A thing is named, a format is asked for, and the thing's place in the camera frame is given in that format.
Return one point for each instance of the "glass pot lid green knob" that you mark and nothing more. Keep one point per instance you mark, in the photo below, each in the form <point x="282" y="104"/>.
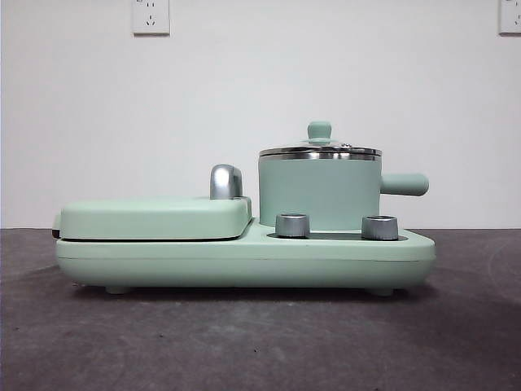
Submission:
<point x="320" y="131"/>

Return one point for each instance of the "mint green breakfast machine base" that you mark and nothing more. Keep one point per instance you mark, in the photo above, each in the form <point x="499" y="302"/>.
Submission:
<point x="346" y="264"/>

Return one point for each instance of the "white wall socket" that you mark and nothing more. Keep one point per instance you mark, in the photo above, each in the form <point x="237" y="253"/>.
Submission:
<point x="151" y="18"/>
<point x="510" y="18"/>

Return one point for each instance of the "mint green steamer pot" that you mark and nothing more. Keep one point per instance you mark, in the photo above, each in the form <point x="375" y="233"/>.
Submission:
<point x="317" y="191"/>

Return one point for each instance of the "silver control knob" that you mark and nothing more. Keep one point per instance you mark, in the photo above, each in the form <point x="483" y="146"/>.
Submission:
<point x="379" y="227"/>
<point x="291" y="225"/>

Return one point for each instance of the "mint green griddle cover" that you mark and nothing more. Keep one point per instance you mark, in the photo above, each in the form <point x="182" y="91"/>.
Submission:
<point x="142" y="220"/>

